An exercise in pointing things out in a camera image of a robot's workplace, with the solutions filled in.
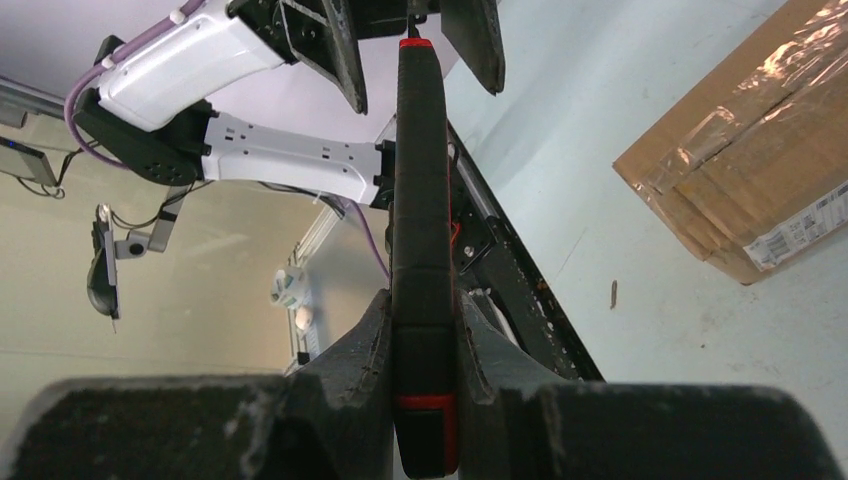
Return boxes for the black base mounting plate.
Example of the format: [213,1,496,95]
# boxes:
[448,126,604,381]

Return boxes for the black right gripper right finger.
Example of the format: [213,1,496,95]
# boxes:
[458,292,844,479]

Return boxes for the brown cardboard express box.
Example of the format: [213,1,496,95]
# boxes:
[613,1,847,285]

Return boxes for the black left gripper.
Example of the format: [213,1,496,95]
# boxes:
[228,0,506,115]

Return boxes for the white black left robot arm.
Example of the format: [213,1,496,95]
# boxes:
[64,1,506,209]

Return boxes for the red black utility knife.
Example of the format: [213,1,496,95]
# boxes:
[390,18,458,479]

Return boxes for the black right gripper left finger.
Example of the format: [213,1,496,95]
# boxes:
[1,290,394,479]

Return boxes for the black monitor on stand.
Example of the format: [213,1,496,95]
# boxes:
[86,186,191,324]

